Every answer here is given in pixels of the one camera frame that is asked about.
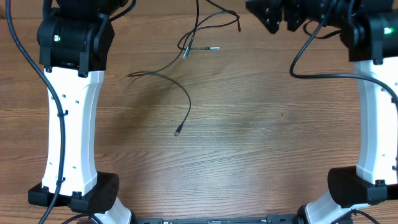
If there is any black usb cable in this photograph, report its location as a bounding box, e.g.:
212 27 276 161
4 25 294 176
177 0 242 60

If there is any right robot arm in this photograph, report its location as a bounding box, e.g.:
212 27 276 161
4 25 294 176
246 0 397 223

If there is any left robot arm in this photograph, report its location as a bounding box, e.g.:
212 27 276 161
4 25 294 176
28 0 136 223

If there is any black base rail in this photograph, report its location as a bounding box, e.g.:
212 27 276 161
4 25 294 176
134 215 307 224

